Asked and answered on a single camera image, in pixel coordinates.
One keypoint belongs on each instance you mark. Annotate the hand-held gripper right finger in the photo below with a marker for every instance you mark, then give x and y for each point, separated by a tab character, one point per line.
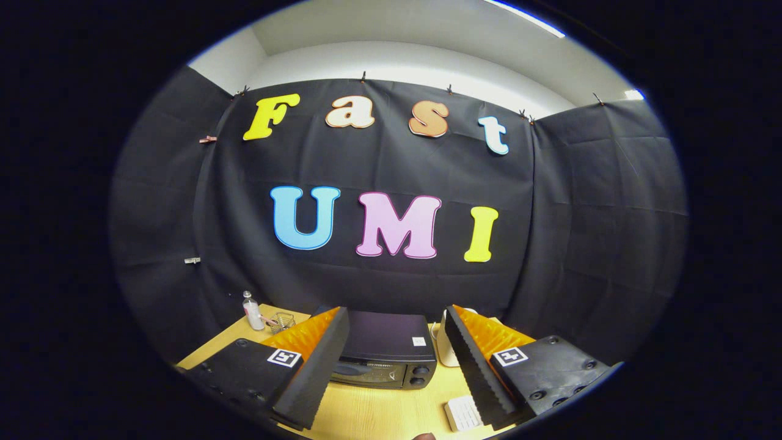
473	373

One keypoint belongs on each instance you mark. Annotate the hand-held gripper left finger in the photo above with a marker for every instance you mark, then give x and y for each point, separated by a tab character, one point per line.
317	373

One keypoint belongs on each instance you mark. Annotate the black toaster oven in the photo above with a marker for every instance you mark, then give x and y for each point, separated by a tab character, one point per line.
385	336

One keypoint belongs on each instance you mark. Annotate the white toaster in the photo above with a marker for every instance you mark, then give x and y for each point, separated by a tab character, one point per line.
446	351

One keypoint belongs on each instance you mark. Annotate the white ribbed dish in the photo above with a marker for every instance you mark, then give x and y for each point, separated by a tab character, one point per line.
462	414

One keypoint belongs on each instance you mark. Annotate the pink striped stick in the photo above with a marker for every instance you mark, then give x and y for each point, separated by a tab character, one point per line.
269	321

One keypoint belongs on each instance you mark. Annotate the clear plastic bottle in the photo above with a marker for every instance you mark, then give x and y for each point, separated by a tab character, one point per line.
253	318

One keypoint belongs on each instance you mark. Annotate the black backdrop cloth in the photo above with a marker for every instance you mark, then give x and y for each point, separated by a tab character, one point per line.
391	165

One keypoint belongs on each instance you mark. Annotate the small ceiling light panel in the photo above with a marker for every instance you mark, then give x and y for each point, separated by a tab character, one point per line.
634	95

